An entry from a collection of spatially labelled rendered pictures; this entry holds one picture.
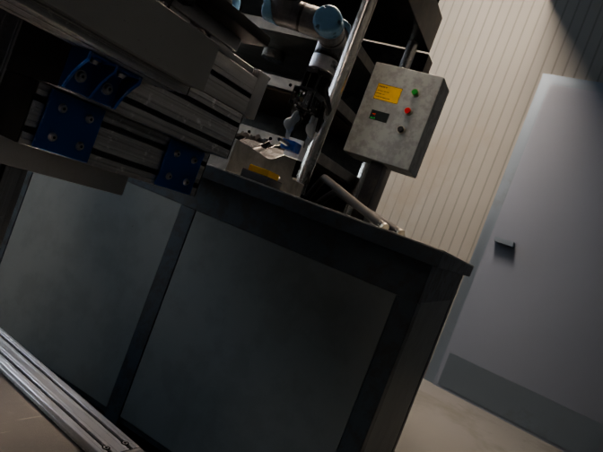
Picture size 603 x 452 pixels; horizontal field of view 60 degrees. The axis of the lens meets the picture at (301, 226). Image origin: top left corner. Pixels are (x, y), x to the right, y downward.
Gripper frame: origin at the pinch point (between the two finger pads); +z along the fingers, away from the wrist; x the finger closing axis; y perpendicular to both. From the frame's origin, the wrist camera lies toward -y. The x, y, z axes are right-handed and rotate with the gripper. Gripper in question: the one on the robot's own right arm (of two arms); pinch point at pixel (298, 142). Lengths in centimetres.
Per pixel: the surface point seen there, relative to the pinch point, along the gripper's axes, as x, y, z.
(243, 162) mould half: -10.0, 7.3, 11.2
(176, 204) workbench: -19.9, 16.3, 28.7
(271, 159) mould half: -10.1, -6.8, 6.6
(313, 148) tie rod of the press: -23, -60, -7
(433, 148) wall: -21, -241, -56
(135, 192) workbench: -34.7, 16.3, 29.9
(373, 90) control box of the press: -13, -73, -40
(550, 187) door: 61, -225, -50
